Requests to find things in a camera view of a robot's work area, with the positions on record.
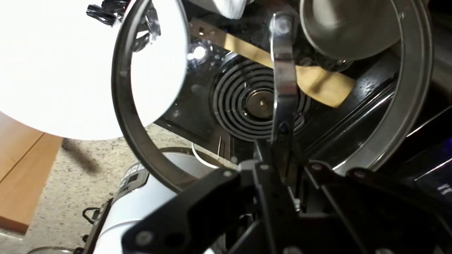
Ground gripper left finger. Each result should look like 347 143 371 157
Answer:
122 160 280 254

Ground dark pot orange handles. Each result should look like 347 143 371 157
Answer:
300 0 400 60

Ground white mixing bowl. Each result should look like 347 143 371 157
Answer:
0 0 188 139

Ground wooden spatula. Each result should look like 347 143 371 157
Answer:
190 18 357 107

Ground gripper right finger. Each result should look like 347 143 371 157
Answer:
282 162 452 254

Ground black electric stove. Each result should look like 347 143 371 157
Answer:
157 2 430 166

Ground glass pot lid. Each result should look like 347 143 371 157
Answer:
112 0 434 191

